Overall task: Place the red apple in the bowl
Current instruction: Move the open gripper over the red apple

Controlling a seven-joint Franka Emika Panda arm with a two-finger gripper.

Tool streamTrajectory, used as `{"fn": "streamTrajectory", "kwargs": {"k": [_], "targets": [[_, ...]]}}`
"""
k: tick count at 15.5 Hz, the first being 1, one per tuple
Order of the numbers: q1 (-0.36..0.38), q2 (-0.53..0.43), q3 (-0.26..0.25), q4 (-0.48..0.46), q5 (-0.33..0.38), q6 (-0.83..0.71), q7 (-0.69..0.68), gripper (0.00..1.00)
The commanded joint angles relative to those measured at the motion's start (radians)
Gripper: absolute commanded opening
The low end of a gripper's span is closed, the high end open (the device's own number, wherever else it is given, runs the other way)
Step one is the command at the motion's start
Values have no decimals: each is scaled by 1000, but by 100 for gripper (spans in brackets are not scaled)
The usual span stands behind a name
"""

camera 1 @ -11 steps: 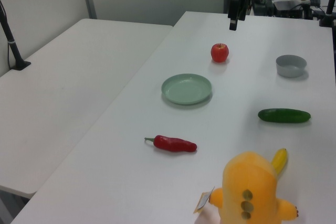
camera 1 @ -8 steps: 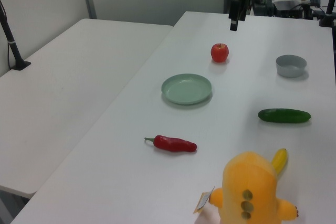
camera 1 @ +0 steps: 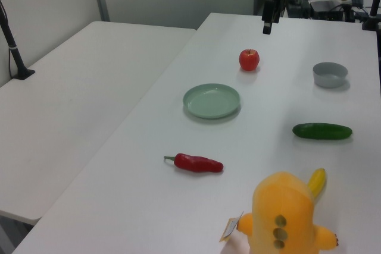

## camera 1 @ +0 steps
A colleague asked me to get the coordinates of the red apple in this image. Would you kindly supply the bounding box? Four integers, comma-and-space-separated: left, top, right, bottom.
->
239, 48, 261, 72

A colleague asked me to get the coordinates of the grey bowl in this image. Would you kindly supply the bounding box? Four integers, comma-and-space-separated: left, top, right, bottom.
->
312, 62, 349, 89

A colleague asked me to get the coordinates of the black electronics box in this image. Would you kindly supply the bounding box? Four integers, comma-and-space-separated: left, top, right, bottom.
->
308, 0, 355, 23

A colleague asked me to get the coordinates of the black clamp pole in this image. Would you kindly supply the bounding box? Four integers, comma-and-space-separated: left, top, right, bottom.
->
361, 0, 381, 32

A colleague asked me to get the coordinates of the pale green plate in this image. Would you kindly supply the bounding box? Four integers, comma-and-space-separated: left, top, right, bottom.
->
182, 83, 241, 119

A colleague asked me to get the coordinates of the green cucumber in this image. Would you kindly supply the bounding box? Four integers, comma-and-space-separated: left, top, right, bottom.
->
292, 122, 354, 141

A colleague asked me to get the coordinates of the red chili pepper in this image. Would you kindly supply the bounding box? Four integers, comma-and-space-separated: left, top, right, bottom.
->
163, 153, 224, 174

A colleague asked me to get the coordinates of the yellow banana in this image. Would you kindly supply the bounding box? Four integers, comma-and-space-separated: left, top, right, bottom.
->
307, 167, 327, 198

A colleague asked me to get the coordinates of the orange plush toy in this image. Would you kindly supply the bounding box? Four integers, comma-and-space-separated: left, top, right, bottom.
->
239, 171, 341, 254

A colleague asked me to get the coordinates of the white side table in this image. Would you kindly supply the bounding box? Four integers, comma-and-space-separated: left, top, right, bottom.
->
0, 20, 197, 225

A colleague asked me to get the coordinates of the paper tag of plush toy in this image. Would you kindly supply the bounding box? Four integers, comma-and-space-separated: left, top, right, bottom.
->
218, 212, 244, 243

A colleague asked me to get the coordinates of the black camera pole with base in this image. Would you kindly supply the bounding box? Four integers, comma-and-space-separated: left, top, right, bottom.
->
0, 0, 36, 81

